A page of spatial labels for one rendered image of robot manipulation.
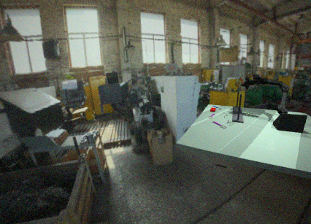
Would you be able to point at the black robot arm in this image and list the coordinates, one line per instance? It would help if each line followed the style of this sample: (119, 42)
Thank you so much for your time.
(259, 80)

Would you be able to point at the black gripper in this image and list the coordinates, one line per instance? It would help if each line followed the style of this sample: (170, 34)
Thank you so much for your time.
(247, 84)

